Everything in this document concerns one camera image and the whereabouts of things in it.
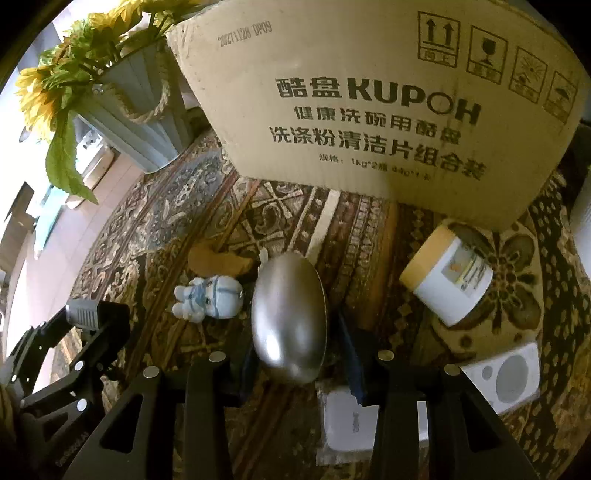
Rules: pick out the white astronaut figurine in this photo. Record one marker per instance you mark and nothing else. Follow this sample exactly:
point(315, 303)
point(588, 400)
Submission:
point(217, 297)

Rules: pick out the silver metal egg-shaped object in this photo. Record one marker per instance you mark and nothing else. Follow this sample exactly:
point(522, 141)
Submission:
point(290, 319)

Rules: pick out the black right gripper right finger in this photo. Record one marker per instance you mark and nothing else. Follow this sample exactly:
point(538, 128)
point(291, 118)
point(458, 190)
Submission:
point(467, 439)

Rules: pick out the artificial sunflower bouquet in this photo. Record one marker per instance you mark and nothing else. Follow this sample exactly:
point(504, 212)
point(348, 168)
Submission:
point(49, 91)

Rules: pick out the brown cardboard box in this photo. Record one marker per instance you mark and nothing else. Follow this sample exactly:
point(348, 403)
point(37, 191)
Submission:
point(461, 107)

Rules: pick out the brown plush toy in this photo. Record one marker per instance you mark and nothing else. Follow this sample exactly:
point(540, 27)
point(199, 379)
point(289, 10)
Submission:
point(204, 261)

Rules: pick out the white jar with yellow lid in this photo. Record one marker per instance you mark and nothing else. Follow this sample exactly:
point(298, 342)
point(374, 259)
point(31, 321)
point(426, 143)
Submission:
point(447, 276)

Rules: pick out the white square speaker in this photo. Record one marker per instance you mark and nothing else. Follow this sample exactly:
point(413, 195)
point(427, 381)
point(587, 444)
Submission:
point(507, 380)

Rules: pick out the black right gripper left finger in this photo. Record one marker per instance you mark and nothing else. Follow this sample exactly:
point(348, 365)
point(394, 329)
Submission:
point(135, 440)

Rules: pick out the grey ribbed flower pot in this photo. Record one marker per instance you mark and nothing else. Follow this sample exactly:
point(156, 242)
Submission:
point(137, 106)

